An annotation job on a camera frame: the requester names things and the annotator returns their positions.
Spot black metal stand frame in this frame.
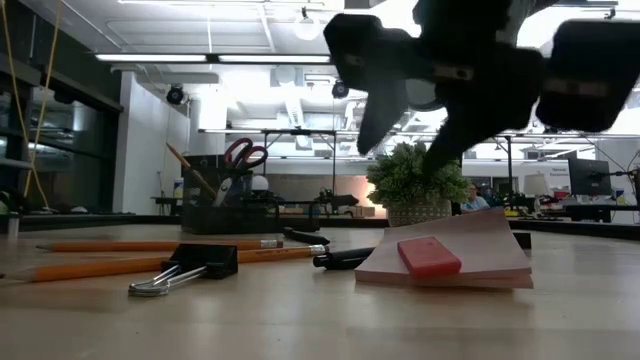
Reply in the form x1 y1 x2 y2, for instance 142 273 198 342
259 128 341 201

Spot black computer monitor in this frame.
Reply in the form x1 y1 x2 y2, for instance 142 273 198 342
568 157 614 197

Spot black binder clip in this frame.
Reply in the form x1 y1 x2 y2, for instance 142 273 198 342
127 243 239 299

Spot orange pencil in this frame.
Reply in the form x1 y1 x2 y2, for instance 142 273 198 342
35 238 284 253
0 243 330 284
166 142 219 201

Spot yellow cable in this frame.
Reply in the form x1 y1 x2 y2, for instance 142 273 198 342
0 0 64 211

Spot white shade table lamp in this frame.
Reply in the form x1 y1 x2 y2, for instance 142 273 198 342
522 173 551 197

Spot green artificial potted plant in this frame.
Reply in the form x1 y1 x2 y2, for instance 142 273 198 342
365 141 471 229

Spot black aluminium table frame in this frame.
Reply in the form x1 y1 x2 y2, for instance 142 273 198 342
0 212 640 242

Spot black pen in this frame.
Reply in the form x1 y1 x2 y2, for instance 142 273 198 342
313 246 381 271
283 227 331 246

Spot red eraser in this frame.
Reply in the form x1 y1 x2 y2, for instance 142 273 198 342
397 236 463 280

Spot red-handled scissors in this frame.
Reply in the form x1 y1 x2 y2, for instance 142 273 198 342
212 137 269 209

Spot pink sticky note pad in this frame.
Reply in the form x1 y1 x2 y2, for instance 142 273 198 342
353 208 534 290

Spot ceiling light strip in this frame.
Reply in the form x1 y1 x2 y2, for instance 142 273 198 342
217 53 332 65
94 53 209 64

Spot person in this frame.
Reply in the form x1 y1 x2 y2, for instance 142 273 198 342
459 182 494 215

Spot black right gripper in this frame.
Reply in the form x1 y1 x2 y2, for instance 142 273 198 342
323 0 640 175

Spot black mesh desk organizer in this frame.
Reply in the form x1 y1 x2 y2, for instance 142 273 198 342
180 153 321 236

